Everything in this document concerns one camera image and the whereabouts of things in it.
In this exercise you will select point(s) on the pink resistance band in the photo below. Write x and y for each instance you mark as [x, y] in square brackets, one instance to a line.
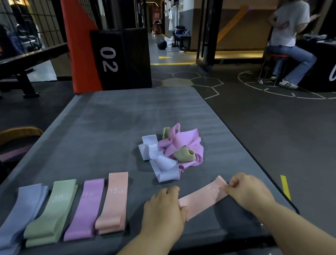
[203, 198]

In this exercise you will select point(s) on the black ball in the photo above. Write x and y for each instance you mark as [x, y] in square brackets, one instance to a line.
[162, 45]

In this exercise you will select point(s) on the stack of peach resistance bands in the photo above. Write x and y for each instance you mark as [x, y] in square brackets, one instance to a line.
[113, 201]

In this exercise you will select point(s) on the crumpled light blue resistance band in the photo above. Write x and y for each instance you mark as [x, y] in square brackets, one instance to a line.
[163, 165]

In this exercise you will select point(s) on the chair with bags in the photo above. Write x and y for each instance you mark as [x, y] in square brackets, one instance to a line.
[182, 36]

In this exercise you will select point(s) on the crumpled pink-purple resistance band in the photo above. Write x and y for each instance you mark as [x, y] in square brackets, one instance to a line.
[185, 140]

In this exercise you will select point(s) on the crumpled olive green resistance band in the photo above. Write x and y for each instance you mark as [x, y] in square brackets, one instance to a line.
[166, 132]
[185, 155]

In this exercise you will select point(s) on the black bench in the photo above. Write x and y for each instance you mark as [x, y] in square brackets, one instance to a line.
[9, 68]

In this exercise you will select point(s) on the stack of purple resistance bands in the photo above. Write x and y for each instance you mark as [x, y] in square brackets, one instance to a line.
[84, 209]

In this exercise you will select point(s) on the person's left hand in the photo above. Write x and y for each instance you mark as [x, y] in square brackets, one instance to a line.
[162, 216]

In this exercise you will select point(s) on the black numbered plyo box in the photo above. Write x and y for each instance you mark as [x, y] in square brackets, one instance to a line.
[123, 59]

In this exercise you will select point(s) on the white hanging garment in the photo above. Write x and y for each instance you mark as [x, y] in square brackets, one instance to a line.
[170, 19]

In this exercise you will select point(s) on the stack of green resistance bands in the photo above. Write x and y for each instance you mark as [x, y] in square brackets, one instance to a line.
[51, 212]

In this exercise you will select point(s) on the black numbered table box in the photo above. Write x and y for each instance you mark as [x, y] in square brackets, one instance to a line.
[329, 64]

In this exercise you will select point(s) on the person's left thumb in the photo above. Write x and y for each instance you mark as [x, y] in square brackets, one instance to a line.
[184, 213]

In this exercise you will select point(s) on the black door frame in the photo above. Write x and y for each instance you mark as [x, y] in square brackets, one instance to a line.
[207, 18]

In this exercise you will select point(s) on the person's right hand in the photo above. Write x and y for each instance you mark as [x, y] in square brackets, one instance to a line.
[250, 193]

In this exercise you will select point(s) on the orange upright pad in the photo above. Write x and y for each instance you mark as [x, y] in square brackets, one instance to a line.
[82, 50]

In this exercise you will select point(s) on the yellow curved chair back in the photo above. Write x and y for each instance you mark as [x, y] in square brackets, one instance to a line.
[11, 134]

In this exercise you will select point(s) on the person's right forearm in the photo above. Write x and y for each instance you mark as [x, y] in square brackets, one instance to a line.
[302, 231]

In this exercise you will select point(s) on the person's right thumb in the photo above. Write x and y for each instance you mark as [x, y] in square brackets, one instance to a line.
[231, 192]

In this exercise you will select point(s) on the stack of blue resistance bands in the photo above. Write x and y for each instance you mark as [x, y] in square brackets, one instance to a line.
[16, 218]

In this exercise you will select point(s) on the orange stool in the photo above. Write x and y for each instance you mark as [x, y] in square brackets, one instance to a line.
[275, 62]

